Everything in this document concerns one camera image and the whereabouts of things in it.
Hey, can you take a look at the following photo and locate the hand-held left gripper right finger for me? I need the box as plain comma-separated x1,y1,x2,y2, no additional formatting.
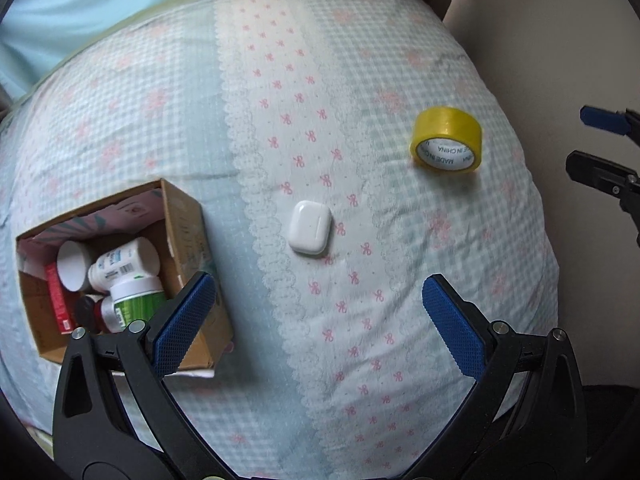
422,274,585,480

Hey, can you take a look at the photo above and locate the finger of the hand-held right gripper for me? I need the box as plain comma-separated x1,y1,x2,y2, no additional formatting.
566,150,640,248
580,105,640,147

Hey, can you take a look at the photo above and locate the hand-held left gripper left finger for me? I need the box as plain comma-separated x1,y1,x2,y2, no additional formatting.
52,271,236,480

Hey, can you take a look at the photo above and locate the green and white jar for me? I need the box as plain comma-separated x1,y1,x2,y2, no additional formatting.
109,275,168,333

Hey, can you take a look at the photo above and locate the small red jar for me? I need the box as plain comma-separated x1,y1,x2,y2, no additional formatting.
94,296,121,333

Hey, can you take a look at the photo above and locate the white pill bottle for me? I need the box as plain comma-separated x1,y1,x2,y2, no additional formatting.
87,238,162,293

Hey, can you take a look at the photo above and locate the cardboard box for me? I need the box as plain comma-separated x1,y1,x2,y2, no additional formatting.
15,178,235,378

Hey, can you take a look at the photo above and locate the red carton box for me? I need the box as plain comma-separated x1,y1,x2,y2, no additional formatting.
45,262,78,335

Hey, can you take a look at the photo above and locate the yellow tape roll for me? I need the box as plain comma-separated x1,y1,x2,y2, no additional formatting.
410,107,485,175

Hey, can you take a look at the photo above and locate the white earbuds case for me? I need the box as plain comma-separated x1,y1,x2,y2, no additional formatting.
287,200,333,256

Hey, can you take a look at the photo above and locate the checked floral bed sheet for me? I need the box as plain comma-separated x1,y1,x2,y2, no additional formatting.
0,0,561,480

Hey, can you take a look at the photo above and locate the light blue hanging cloth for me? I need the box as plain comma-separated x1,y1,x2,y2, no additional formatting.
0,0,283,103

